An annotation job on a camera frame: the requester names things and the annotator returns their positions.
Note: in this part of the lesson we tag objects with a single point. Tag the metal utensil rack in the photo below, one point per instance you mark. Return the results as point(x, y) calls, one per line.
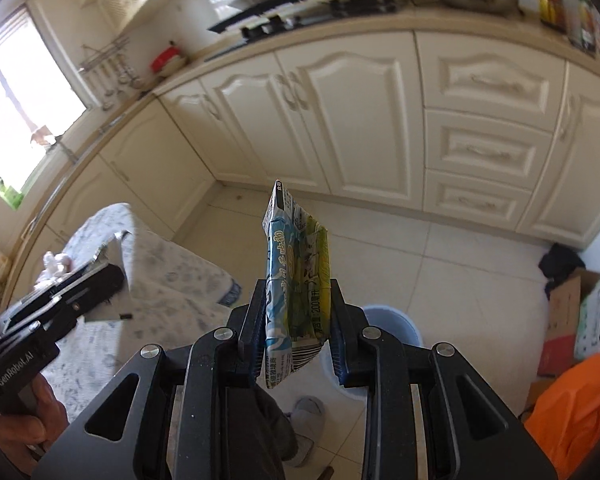
point(105, 52)

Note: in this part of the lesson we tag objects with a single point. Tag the white bowl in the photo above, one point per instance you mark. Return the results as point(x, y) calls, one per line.
point(176, 67)

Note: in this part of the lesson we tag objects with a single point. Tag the green drink carton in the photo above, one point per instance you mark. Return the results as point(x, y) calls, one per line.
point(292, 285)

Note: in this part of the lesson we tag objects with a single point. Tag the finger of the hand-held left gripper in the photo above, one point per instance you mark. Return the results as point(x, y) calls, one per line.
point(90, 277)
point(75, 305)

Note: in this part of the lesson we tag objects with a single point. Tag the person's left hand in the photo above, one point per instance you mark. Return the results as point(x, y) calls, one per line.
point(45, 425)

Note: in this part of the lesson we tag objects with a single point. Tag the orange plastic bag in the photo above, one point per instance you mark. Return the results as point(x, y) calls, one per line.
point(575, 410)

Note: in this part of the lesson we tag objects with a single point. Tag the black gas hob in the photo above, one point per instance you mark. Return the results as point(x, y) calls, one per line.
point(280, 22)

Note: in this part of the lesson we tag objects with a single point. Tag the metal spatula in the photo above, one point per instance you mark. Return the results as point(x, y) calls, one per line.
point(120, 87)

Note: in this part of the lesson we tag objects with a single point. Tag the red lidded container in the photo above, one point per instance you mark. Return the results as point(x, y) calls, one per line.
point(165, 56)

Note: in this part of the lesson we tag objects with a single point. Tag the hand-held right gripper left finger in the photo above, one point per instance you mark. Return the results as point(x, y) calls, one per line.
point(257, 320)

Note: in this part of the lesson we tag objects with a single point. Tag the dark sauce bottle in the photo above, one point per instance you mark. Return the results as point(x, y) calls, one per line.
point(550, 2)

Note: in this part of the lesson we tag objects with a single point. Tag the white crumpled tissue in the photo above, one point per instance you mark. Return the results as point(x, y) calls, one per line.
point(55, 262)

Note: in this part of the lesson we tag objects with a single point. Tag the brown window ornament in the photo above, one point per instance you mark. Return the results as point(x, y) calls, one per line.
point(41, 135)

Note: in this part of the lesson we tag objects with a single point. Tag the person's dark trouser leg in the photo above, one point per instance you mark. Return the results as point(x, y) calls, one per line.
point(275, 425)

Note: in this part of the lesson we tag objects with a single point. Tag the wall power outlet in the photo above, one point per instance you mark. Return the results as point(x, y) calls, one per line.
point(1, 267)

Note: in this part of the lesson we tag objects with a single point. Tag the beige countertop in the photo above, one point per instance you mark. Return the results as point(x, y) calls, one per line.
point(330, 22)

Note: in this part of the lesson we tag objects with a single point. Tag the light blue plastic bin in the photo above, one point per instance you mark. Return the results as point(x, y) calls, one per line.
point(395, 325)

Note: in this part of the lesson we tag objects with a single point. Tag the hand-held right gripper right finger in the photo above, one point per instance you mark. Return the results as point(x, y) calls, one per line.
point(336, 340)

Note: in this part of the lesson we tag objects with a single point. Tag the brown cardboard box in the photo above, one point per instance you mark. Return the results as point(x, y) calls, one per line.
point(562, 330)

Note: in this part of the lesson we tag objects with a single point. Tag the blue patterned tablecloth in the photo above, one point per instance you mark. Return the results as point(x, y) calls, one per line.
point(180, 280)

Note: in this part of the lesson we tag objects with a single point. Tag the person's grey slipper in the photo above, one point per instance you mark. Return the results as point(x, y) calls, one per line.
point(307, 420)

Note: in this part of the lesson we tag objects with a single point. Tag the black cloth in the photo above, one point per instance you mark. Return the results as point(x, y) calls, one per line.
point(560, 265)

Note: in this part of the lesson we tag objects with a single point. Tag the window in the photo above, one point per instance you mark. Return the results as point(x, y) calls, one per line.
point(25, 100)

